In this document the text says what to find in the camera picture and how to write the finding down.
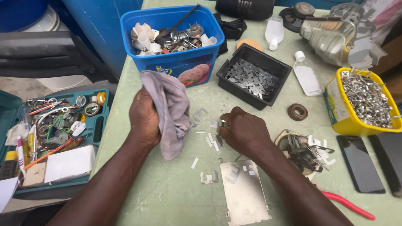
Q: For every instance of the small metal clip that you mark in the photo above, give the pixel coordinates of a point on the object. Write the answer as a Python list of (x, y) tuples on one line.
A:
[(222, 125)]

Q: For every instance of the black tray of metal clips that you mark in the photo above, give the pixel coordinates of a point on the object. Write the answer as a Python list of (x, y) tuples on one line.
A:
[(252, 77)]

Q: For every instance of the clear bottle with white cap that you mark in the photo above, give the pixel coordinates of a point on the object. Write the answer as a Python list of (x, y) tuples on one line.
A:
[(274, 32), (307, 75)]

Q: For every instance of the black flat tablet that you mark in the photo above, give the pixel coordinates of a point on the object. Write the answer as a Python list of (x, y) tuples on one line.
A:
[(388, 161)]

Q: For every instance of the orange round sponge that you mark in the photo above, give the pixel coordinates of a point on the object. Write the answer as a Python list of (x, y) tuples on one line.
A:
[(249, 44)]

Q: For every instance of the blue plastic tub of parts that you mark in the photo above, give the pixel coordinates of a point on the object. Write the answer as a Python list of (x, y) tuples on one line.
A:
[(174, 45)]

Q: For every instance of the grey metal clip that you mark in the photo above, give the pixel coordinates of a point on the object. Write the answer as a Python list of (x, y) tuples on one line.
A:
[(199, 114)]

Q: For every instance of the person's right hand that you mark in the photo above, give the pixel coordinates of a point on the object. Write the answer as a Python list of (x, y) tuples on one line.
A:
[(245, 130)]

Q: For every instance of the black smartphone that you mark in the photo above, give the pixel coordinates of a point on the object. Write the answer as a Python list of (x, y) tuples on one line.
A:
[(360, 163)]

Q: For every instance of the black portable speaker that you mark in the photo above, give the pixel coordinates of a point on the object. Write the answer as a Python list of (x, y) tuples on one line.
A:
[(245, 8)]

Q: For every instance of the yellow tub of screws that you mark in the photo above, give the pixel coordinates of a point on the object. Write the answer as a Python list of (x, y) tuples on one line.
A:
[(361, 102)]

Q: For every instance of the person's left fingers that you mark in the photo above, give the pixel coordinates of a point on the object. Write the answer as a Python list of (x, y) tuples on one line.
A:
[(150, 100)]

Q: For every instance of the person's right fingers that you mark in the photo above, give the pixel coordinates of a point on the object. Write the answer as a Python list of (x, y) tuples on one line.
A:
[(224, 131)]

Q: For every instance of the grey cloth rag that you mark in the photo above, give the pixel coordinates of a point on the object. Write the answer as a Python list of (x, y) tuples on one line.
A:
[(169, 111)]

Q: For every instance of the person's left hand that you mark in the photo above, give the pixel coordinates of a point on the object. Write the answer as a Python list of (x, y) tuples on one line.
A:
[(143, 121)]

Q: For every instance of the round loudspeaker driver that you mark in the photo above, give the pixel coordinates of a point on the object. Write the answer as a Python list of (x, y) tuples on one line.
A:
[(296, 15)]

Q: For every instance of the round dish of metal scraps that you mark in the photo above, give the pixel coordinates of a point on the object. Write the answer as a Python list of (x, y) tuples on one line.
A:
[(303, 152)]

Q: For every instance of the small metal bracket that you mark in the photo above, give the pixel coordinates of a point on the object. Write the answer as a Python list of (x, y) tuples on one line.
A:
[(209, 178)]

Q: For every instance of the flat metal plate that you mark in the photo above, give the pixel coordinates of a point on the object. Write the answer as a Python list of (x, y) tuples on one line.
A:
[(243, 191)]

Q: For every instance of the scattered white metal strips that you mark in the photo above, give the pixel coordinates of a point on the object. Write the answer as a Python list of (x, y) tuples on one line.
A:
[(209, 138)]

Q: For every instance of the blue plastic barrel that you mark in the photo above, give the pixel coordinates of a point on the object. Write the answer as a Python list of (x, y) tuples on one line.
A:
[(97, 28)]

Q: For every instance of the teal toolbox with tools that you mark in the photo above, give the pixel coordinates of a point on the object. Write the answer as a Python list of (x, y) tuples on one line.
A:
[(51, 138)]

